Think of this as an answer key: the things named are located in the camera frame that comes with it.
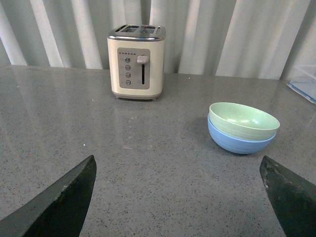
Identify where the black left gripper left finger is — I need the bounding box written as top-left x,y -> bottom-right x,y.
0,155 -> 96,237

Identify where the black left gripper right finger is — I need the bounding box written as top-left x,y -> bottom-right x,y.
259,156 -> 316,237

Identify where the light blue bowl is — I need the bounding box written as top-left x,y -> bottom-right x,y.
207,116 -> 276,155

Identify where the light green bowl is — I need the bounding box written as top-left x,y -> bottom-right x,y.
209,102 -> 280,141

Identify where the clear plastic container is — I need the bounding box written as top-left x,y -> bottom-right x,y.
287,65 -> 316,104

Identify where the cream two-slot toaster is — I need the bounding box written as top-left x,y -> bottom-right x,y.
107,24 -> 166,100

